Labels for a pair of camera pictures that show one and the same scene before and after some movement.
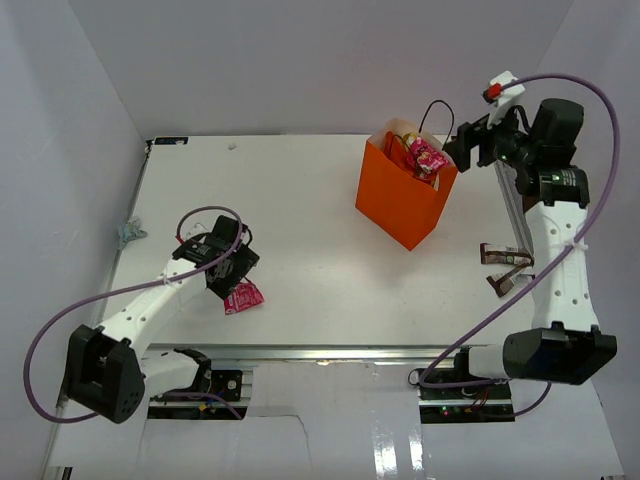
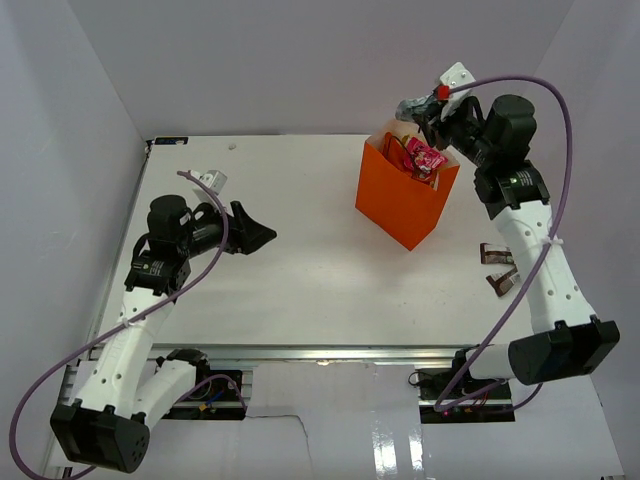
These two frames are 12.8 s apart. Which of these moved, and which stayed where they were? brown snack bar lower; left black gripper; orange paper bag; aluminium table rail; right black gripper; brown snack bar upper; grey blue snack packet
Moved: left black gripper; grey blue snack packet; right black gripper
Stayed: aluminium table rail; brown snack bar lower; brown snack bar upper; orange paper bag
